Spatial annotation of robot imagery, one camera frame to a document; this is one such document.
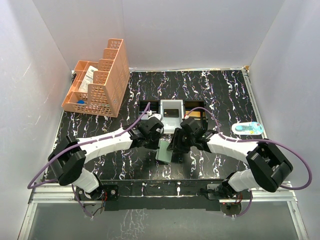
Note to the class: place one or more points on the gold card in black bin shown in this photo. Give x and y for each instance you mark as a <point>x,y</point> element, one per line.
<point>194,114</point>

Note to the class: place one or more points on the white paper packet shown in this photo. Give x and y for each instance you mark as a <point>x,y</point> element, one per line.
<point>88,79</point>

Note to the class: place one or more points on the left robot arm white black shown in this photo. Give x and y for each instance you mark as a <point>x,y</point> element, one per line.
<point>71,154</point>

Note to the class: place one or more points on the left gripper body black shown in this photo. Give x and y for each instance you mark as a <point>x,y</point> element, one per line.
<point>152,141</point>

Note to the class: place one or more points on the blue white oval package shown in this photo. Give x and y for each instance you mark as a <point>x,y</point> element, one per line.
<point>247,128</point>

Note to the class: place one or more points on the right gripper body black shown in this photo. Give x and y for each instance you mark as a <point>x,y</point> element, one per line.
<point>182,142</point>

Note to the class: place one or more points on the peach plastic desk organizer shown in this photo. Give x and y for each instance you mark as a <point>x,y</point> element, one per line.
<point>105,95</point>

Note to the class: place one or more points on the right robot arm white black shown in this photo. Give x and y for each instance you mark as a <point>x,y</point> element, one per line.
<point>268,166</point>

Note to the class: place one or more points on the white plastic bin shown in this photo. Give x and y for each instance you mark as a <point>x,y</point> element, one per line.
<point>170,124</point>

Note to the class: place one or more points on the black card in white bin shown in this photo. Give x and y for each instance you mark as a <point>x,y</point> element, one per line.
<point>171,113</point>

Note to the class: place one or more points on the green card holder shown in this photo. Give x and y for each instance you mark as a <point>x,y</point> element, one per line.
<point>163,154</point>

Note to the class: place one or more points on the blue small object in organizer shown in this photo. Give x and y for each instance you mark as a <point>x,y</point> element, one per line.
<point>81,102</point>

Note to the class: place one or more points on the black bin with white card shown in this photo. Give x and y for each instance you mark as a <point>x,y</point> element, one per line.
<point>149,105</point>

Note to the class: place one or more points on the black bin with gold card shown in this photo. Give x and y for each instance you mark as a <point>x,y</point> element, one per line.
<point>194,108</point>

